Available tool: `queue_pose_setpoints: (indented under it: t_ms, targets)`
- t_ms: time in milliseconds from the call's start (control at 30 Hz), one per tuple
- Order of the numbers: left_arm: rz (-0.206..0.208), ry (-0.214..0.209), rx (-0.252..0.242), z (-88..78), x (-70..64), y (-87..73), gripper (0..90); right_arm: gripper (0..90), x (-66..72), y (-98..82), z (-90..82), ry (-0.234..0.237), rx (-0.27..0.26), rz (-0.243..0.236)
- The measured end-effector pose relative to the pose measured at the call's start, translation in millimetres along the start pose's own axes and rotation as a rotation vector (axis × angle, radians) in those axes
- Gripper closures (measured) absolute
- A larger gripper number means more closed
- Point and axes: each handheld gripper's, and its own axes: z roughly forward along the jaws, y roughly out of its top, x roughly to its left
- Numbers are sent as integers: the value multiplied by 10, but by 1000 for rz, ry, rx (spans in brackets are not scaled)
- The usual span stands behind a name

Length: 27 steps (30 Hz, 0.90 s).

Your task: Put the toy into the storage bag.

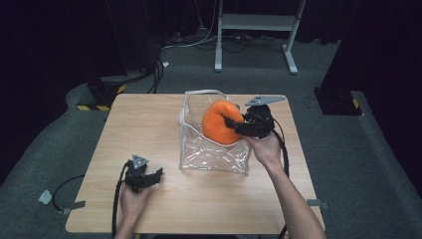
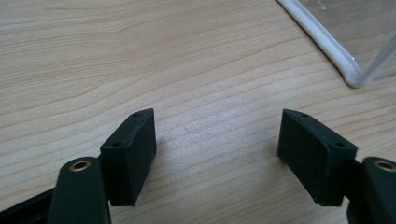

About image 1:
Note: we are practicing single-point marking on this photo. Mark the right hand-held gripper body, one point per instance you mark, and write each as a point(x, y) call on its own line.
point(260, 121)

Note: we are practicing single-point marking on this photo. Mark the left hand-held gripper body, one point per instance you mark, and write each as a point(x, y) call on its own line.
point(136, 176)

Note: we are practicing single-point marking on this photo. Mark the orange plush toy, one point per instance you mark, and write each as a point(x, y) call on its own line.
point(219, 124)

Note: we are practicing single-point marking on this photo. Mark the clear plastic bag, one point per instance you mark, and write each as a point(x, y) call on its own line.
point(212, 156)

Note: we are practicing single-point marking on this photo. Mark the person's left hand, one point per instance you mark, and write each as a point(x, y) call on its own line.
point(132, 204)

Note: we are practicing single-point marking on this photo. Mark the person's right hand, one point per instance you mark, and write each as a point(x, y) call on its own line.
point(265, 151)

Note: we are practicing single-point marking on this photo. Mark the black square stand base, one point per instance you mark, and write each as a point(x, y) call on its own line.
point(336, 101)

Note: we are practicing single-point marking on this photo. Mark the black striped stand base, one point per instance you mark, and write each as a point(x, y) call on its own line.
point(99, 94)

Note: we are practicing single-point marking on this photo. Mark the small white scrap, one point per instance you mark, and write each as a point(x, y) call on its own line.
point(165, 64)

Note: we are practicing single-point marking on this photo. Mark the small grey tape piece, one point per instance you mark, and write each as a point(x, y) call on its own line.
point(45, 196)

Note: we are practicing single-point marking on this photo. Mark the white metal stand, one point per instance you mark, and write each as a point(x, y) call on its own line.
point(255, 22)

